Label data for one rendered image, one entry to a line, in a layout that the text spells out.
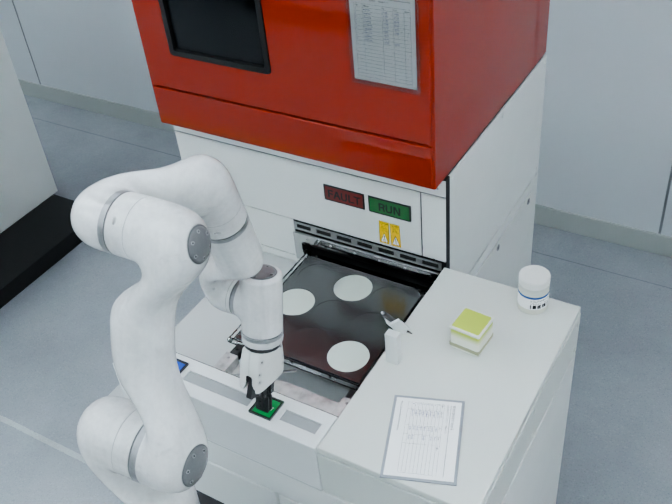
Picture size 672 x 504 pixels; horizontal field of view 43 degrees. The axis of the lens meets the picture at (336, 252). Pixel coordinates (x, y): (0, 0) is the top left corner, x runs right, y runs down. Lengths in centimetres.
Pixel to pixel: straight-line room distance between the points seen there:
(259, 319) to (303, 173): 63
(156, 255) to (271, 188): 109
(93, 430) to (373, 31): 95
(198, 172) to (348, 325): 84
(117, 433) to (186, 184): 42
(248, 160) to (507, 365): 88
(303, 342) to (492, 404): 50
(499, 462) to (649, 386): 157
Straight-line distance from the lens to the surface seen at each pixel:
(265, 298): 162
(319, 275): 222
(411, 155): 191
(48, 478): 316
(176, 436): 139
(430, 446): 173
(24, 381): 352
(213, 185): 135
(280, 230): 236
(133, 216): 125
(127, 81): 486
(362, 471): 173
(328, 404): 193
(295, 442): 178
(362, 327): 207
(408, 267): 217
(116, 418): 146
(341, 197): 215
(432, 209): 203
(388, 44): 179
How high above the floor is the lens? 233
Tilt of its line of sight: 39 degrees down
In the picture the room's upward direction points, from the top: 6 degrees counter-clockwise
